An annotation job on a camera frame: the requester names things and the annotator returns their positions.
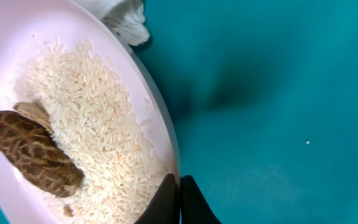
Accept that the brown food scrap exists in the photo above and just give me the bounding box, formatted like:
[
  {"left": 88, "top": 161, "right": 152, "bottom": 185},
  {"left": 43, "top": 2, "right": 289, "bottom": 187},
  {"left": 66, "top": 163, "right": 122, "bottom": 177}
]
[{"left": 0, "top": 102, "right": 85, "bottom": 198}]

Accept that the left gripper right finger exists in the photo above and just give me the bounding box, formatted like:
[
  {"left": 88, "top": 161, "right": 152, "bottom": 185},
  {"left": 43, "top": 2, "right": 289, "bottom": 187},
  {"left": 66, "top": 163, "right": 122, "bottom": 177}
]
[{"left": 180, "top": 175, "right": 221, "bottom": 224}]

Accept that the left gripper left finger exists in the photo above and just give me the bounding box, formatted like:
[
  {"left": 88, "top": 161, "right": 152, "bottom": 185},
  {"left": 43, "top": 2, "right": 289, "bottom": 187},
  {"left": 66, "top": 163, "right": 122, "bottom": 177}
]
[{"left": 135, "top": 174, "right": 180, "bottom": 224}]

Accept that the white paper napkin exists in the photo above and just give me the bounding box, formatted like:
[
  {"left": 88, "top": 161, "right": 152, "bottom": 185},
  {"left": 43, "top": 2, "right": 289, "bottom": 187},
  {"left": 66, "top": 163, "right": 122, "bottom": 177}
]
[{"left": 75, "top": 0, "right": 150, "bottom": 46}]

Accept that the large white plate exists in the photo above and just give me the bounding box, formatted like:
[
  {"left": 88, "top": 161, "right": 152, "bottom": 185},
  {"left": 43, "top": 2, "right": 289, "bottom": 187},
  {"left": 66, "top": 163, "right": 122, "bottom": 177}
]
[{"left": 0, "top": 1, "right": 180, "bottom": 223}]

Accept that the teal serving tray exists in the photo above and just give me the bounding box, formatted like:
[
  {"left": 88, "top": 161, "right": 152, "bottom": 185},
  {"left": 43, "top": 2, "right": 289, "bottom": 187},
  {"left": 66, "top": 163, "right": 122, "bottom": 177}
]
[{"left": 0, "top": 0, "right": 358, "bottom": 224}]

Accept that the pile of white rice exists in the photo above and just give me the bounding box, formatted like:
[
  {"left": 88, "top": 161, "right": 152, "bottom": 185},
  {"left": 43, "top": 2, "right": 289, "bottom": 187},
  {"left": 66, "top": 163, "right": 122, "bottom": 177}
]
[{"left": 15, "top": 41, "right": 167, "bottom": 223}]

